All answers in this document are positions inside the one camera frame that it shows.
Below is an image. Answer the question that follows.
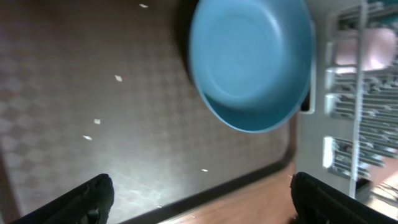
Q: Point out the brown serving tray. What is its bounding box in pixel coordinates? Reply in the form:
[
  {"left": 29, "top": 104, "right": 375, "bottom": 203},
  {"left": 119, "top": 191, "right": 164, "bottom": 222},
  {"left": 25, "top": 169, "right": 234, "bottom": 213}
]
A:
[{"left": 1, "top": 1, "right": 297, "bottom": 223}]

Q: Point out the pink cup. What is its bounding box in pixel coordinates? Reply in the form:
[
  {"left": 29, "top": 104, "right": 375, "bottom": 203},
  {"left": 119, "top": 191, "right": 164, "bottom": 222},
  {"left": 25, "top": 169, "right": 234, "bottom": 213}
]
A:
[{"left": 335, "top": 28, "right": 397, "bottom": 71}]

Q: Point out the dark blue plate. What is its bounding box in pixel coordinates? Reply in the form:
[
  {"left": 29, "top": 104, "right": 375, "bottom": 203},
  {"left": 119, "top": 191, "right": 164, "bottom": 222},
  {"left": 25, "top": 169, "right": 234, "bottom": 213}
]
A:
[{"left": 188, "top": 0, "right": 316, "bottom": 133}]

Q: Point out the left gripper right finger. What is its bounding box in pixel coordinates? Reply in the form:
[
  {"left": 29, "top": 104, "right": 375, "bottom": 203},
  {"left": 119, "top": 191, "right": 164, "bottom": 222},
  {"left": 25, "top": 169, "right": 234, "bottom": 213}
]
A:
[{"left": 290, "top": 172, "right": 397, "bottom": 224}]

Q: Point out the grey dishwasher rack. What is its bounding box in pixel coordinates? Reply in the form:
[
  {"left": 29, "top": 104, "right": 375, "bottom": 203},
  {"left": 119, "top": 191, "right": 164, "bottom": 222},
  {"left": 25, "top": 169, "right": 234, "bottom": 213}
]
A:
[{"left": 295, "top": 0, "right": 398, "bottom": 218}]

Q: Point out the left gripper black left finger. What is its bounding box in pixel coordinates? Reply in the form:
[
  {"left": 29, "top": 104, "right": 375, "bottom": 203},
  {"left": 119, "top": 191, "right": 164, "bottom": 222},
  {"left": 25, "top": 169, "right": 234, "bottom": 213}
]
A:
[{"left": 12, "top": 174, "right": 114, "bottom": 224}]

